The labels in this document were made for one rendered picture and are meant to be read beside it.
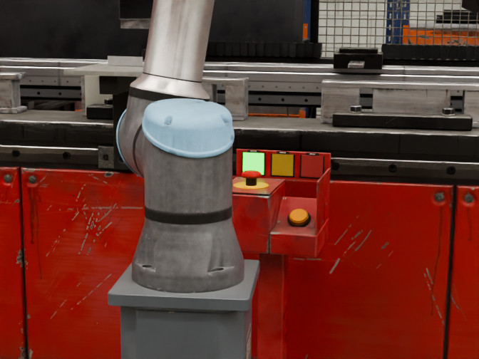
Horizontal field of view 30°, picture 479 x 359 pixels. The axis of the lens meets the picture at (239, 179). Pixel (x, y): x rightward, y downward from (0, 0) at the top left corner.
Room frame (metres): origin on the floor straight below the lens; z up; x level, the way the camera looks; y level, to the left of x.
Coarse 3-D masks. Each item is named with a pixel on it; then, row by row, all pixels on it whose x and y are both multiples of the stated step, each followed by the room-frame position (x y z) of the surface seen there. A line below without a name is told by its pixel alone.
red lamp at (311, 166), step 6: (306, 156) 1.82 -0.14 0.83; (312, 156) 1.81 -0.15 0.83; (318, 156) 1.81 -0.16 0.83; (306, 162) 1.82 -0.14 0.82; (312, 162) 1.81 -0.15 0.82; (318, 162) 1.81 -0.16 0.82; (306, 168) 1.82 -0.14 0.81; (312, 168) 1.81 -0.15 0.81; (318, 168) 1.81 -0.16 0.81; (306, 174) 1.82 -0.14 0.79; (312, 174) 1.81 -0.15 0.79; (318, 174) 1.81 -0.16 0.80
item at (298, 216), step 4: (292, 212) 1.74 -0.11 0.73; (296, 212) 1.74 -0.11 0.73; (300, 212) 1.74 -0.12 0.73; (304, 212) 1.74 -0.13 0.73; (292, 216) 1.73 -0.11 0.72; (296, 216) 1.73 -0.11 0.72; (300, 216) 1.73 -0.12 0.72; (304, 216) 1.73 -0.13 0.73; (308, 216) 1.73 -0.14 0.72; (292, 220) 1.73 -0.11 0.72; (296, 220) 1.72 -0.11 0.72; (300, 220) 1.72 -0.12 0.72; (304, 220) 1.72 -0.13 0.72; (296, 224) 1.72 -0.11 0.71; (300, 224) 1.72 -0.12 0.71
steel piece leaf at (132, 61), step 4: (108, 56) 2.00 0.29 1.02; (112, 56) 2.00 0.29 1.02; (116, 56) 2.00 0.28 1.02; (120, 56) 1.99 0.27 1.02; (124, 56) 1.99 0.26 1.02; (128, 56) 1.99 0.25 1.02; (132, 56) 1.98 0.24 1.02; (108, 60) 2.00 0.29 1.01; (112, 60) 2.00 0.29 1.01; (116, 60) 2.00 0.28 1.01; (120, 60) 1.99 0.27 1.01; (124, 60) 1.99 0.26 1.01; (128, 60) 1.99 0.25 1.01; (132, 60) 1.98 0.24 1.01; (136, 60) 1.98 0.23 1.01; (140, 60) 1.98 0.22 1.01; (108, 64) 2.00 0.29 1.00; (112, 64) 2.00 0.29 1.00; (116, 64) 2.00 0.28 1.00; (120, 64) 1.99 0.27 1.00; (124, 64) 1.99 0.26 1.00; (128, 64) 1.99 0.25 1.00; (132, 64) 1.98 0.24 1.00; (136, 64) 1.98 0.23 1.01; (140, 64) 1.98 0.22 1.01
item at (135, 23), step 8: (120, 0) 2.11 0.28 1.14; (128, 0) 2.11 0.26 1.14; (136, 0) 2.10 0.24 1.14; (144, 0) 2.10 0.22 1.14; (152, 0) 2.10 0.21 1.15; (120, 8) 2.11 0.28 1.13; (128, 8) 2.11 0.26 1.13; (136, 8) 2.10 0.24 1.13; (144, 8) 2.10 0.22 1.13; (152, 8) 2.10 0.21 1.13; (120, 16) 2.11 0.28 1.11; (128, 16) 2.11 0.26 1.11; (136, 16) 2.10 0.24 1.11; (144, 16) 2.10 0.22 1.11; (120, 24) 2.12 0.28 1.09; (128, 24) 2.12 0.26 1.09; (136, 24) 2.11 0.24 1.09; (144, 24) 2.11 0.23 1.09
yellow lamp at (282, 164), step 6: (276, 156) 1.83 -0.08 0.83; (282, 156) 1.83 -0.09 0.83; (288, 156) 1.82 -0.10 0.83; (276, 162) 1.83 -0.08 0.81; (282, 162) 1.83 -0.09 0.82; (288, 162) 1.82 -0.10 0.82; (276, 168) 1.83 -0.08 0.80; (282, 168) 1.83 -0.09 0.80; (288, 168) 1.82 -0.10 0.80; (276, 174) 1.83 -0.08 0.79; (282, 174) 1.83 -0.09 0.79; (288, 174) 1.82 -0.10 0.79
